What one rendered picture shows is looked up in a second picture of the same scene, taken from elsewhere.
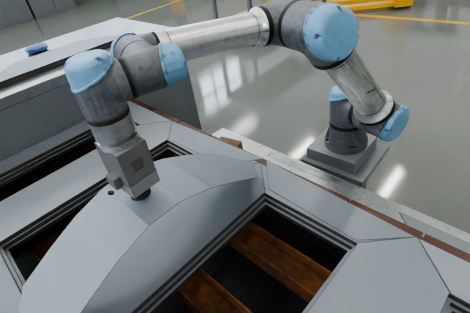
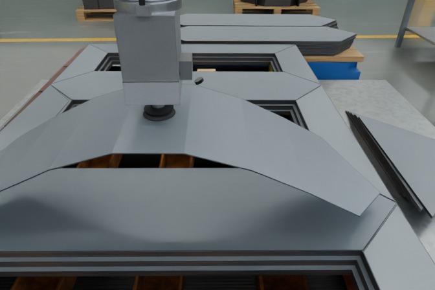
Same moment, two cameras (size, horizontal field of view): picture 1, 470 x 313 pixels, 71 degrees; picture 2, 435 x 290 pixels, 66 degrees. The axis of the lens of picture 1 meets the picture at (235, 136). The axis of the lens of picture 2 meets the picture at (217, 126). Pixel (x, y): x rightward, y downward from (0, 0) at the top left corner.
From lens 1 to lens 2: 0.96 m
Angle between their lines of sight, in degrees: 103
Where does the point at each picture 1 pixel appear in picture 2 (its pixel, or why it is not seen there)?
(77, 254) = (273, 142)
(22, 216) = not seen: outside the picture
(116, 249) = (234, 102)
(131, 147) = not seen: outside the picture
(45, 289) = (325, 173)
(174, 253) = (168, 184)
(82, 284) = (281, 127)
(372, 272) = (97, 89)
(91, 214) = (230, 146)
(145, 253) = (193, 206)
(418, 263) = (76, 79)
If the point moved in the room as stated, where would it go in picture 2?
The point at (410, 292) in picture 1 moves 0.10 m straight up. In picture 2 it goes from (103, 78) to (96, 44)
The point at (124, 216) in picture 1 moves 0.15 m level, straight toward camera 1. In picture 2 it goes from (201, 107) to (224, 66)
